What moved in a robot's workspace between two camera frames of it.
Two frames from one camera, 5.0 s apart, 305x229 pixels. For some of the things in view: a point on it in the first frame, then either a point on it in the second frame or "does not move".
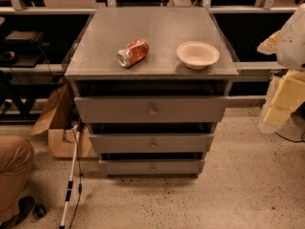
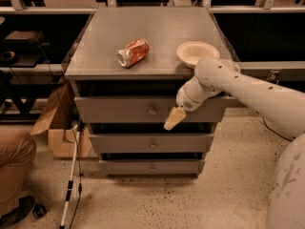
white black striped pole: x=71 y=177 does not move
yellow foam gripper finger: x=288 y=96 -> x=190 y=95
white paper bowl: x=197 y=54 does not move
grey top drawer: x=152 y=109 does not move
